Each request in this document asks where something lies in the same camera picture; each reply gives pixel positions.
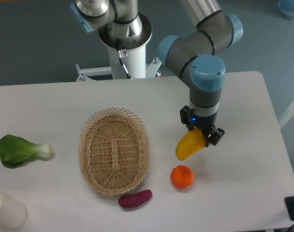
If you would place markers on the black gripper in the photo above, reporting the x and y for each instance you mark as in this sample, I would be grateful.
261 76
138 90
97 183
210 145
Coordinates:
204 123

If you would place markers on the yellow mango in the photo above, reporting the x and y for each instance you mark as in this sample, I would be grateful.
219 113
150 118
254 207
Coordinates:
192 142

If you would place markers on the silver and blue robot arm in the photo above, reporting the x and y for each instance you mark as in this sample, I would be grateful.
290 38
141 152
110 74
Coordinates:
193 59

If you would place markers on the orange fruit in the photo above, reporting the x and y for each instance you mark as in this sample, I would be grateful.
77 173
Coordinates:
181 176

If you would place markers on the woven wicker basket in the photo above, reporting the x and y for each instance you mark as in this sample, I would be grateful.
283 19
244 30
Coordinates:
113 151

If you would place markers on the purple sweet potato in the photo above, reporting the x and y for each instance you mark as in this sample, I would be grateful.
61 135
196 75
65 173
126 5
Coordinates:
135 200

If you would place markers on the blue object in corner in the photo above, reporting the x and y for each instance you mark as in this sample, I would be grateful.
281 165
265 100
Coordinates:
286 7

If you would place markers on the green bok choy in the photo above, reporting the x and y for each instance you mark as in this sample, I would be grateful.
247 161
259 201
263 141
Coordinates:
16 151

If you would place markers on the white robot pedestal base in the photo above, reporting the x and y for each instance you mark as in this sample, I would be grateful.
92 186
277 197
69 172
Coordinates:
126 45

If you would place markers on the white frame leg at right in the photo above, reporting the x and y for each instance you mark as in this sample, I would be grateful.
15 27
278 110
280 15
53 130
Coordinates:
288 113

